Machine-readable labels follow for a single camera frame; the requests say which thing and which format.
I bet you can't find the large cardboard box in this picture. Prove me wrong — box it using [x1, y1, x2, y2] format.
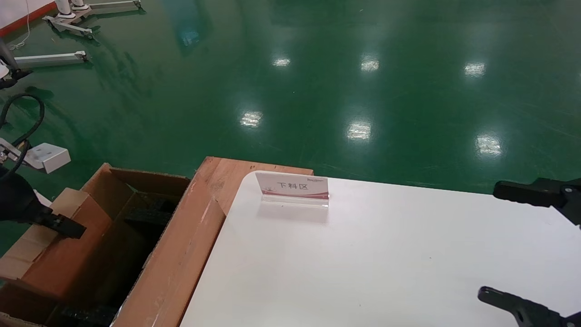
[0, 163, 226, 327]

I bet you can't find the black cable with yellow tag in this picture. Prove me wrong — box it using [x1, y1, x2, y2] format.
[0, 93, 46, 182]

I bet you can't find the white metal floor bar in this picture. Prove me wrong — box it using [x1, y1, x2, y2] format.
[0, 40, 88, 69]

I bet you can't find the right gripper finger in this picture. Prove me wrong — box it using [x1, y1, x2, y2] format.
[478, 286, 581, 327]
[493, 177, 581, 226]

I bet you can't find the grey stand under white robot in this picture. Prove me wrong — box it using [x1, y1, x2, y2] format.
[43, 0, 142, 39]

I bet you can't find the white humanoid robot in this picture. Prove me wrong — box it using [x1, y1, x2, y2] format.
[55, 0, 90, 20]

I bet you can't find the thin white floor cable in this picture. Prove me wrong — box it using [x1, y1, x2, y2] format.
[9, 0, 31, 50]

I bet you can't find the black foam pad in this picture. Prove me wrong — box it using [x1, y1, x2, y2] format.
[123, 193, 180, 228]
[45, 304, 119, 327]

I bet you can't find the acrylic table sign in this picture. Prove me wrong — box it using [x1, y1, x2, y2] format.
[255, 171, 330, 209]

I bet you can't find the brown wooden table board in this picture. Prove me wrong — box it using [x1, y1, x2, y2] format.
[195, 156, 315, 215]

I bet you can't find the light grey wrist camera box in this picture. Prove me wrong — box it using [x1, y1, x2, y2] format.
[0, 139, 72, 174]

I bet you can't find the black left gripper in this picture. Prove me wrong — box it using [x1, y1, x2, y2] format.
[0, 167, 87, 239]

